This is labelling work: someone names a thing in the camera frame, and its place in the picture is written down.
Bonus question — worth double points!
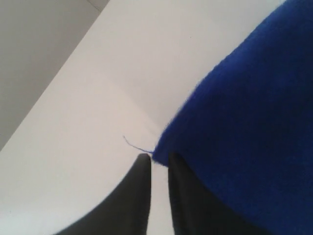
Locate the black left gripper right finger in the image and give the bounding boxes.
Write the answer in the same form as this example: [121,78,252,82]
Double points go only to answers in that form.
[167,152,252,235]

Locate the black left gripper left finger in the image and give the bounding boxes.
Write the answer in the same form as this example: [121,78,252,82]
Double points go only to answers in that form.
[58,154,152,235]

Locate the blue towel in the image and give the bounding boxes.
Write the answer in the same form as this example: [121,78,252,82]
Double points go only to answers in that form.
[151,0,313,235]

